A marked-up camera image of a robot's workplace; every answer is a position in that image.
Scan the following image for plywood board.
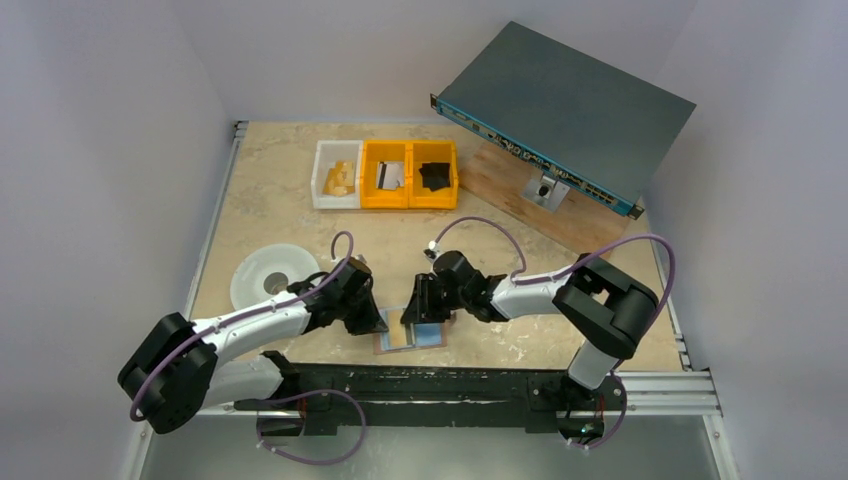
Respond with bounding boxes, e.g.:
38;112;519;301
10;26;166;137
456;140;633;253

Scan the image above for metal mounting bracket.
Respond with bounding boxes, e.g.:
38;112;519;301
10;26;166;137
522;174;570;212

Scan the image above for gold card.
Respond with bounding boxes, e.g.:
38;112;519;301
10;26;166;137
385;309;412;351

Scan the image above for right yellow plastic bin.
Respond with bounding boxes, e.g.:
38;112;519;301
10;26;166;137
407;140;459;210

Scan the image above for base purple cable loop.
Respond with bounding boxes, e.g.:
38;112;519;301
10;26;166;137
256;389;368;468

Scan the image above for white tape roll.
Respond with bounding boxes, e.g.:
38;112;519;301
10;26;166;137
230;243;319;310

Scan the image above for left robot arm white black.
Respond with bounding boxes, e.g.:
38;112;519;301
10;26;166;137
117;258;388;434

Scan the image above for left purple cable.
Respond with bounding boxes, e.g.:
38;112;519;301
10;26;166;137
129;230;356;423

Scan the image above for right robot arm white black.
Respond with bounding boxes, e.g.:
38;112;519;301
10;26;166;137
401;251;660;407

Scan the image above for silver card in yellow bin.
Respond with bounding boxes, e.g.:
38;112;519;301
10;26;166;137
375;161;405;191

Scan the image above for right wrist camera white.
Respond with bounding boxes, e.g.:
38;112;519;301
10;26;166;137
423;240;442;263

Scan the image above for brown leather card holder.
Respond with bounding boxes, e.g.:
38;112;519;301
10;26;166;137
373;307;456;355

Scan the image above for yellow plastic bin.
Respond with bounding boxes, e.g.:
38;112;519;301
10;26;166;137
407;140;459;210
360;140;411;209

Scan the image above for middle yellow plastic bin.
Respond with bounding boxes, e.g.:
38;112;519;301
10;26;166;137
360;140;411;209

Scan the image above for gold cards in white bin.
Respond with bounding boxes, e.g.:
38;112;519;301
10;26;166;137
322;161;357;197

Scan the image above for blue grey network switch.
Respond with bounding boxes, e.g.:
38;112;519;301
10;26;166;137
430;21;696;219

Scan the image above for white plastic bin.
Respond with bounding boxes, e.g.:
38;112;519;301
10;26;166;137
311;140;364;210

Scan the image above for black card in yellow bin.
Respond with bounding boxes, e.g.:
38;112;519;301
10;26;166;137
419;162;452;192

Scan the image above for aluminium frame rail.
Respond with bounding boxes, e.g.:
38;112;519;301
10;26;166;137
619;371;721;416

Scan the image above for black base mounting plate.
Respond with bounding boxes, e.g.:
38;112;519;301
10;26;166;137
234;352;627;441

